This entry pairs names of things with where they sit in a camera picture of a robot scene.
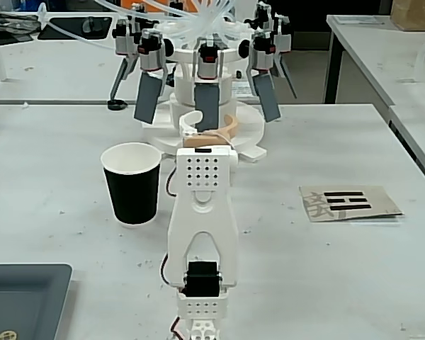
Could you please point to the tan gripper black servo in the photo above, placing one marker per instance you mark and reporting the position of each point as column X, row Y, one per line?
column 202, row 139

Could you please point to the white paper cup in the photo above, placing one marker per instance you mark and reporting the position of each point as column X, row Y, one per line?
column 132, row 191

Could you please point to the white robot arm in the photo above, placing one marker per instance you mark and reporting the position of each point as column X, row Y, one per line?
column 202, row 212

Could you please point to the grey paddle actuator unit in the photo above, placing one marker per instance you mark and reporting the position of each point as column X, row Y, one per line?
column 283, row 35
column 148, row 92
column 267, row 95
column 207, row 106
column 122, row 39

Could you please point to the white round machine base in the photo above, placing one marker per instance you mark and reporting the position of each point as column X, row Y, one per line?
column 248, row 134

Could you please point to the white paper label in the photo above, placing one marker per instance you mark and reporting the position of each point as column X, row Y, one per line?
column 241, row 89

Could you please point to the small black round cap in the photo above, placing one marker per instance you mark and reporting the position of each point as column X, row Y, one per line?
column 115, row 105

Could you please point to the clear plastic tube bundle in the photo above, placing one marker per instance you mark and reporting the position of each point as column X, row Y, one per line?
column 205, row 17

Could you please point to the printed cardboard card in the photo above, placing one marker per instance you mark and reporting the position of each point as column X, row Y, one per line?
column 350, row 203

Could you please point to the white table black legs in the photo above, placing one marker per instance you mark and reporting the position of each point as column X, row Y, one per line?
column 375, row 56

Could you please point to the brown paper bag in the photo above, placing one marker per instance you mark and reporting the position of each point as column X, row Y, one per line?
column 414, row 16

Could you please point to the dark grey plastic tray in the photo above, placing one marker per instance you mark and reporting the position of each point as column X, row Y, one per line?
column 25, row 301

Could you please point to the round gold sticker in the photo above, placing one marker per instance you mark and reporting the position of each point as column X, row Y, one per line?
column 5, row 335

